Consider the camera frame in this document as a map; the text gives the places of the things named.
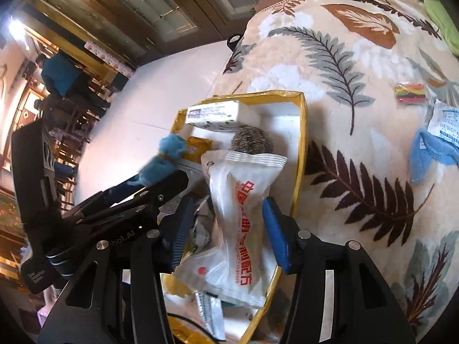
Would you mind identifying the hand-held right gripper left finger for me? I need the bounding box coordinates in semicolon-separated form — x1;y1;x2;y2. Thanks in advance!
38;195;196;344

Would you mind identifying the white foam box yellow tape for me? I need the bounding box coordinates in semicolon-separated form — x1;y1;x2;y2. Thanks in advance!
158;91;308;344

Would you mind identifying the wooden chair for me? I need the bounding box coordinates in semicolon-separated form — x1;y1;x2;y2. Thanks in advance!
41;97;104;140

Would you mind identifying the brown hedgehog plush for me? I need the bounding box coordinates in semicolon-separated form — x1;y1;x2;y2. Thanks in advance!
230;125;274;155

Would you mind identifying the white plastic bag red dot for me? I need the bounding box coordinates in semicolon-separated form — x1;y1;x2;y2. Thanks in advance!
174;245;234;294

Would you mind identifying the white printed sachet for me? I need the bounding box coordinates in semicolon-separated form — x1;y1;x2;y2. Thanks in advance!
195;290;226;341

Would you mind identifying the leaf print blanket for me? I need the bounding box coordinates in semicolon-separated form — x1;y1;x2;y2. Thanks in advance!
211;0;459;344

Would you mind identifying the green cloth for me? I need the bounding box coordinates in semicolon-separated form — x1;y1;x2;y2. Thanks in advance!
419;0;459;57

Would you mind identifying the white packet red print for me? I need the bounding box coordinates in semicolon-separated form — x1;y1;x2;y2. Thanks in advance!
201;150;288;308

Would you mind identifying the white desiccant packet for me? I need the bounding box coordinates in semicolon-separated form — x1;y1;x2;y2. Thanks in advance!
427;101;459;142

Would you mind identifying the gold trimmed wooden cabinet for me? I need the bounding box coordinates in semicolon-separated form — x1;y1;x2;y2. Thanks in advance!
22;0;135;79

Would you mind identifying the black cable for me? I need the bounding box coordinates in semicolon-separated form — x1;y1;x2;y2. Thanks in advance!
165;312;220;343

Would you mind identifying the colourful sticks pack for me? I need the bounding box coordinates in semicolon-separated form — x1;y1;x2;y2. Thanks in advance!
394;83;427;104

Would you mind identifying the blue plush toy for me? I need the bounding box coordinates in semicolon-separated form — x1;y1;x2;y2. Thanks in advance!
138;133;190;189

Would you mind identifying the yellow packet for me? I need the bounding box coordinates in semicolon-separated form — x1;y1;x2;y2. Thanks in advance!
184;136;213;165

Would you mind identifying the blue cloth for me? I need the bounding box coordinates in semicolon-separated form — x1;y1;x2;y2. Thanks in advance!
410;127;459;186

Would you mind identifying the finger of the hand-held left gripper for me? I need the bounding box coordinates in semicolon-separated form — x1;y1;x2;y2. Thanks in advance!
45;170;189;269
63;174;149;223

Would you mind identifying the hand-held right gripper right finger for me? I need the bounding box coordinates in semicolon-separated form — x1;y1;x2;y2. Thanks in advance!
263;198;417;344

